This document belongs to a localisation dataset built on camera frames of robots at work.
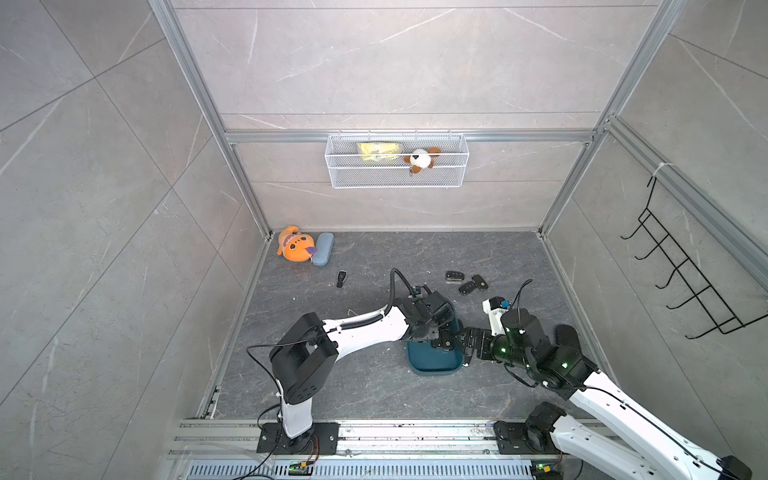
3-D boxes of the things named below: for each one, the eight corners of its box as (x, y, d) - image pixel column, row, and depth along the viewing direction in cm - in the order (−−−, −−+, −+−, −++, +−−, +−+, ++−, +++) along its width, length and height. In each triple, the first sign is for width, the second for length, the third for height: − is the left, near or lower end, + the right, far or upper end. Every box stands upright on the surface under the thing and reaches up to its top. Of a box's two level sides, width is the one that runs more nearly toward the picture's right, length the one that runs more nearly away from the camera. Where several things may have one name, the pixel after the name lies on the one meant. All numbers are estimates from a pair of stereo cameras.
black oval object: (556, 344, 92) (560, 340, 89) (554, 326, 96) (558, 322, 93) (575, 349, 91) (580, 345, 89) (572, 330, 95) (577, 326, 93)
